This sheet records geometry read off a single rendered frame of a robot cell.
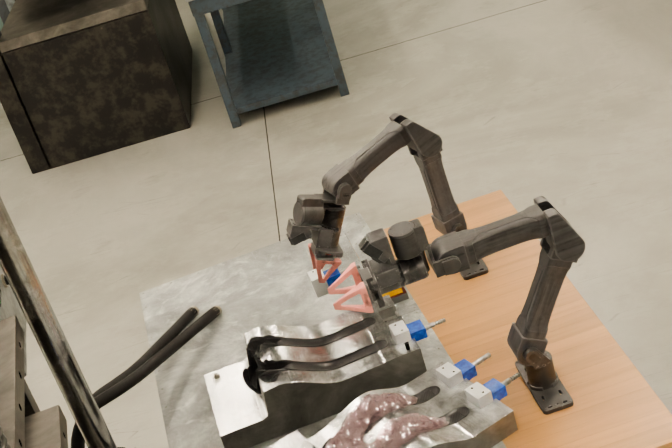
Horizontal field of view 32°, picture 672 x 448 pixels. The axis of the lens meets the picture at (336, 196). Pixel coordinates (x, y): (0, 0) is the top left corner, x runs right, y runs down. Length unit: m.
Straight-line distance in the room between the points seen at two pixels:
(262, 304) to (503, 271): 0.67
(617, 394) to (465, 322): 0.49
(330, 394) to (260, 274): 0.74
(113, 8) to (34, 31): 0.44
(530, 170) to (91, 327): 2.02
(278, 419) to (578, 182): 2.58
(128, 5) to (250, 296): 3.35
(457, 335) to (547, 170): 2.35
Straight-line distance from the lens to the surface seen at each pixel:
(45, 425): 2.67
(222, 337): 3.15
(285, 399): 2.69
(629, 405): 2.58
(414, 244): 2.36
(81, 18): 6.44
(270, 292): 3.26
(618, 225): 4.67
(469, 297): 3.00
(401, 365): 2.72
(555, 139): 5.39
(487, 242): 2.41
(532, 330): 2.55
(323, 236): 2.88
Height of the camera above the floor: 2.47
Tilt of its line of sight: 27 degrees down
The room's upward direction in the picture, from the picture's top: 17 degrees counter-clockwise
